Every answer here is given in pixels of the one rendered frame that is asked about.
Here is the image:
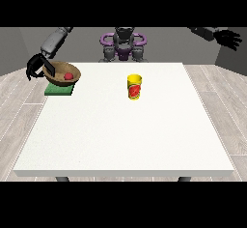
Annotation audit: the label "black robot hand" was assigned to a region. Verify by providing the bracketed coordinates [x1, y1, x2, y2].
[213, 29, 243, 52]
[26, 52, 56, 82]

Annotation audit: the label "brown wooden bowl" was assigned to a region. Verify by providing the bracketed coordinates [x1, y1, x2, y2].
[41, 61, 82, 88]

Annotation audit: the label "green square pad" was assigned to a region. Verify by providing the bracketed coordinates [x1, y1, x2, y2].
[43, 82, 75, 97]

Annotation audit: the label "yellow cup with melon print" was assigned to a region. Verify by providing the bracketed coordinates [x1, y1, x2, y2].
[126, 73, 143, 101]

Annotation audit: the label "grey robot trunk purple rings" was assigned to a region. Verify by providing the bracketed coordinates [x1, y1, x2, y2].
[98, 27, 150, 64]

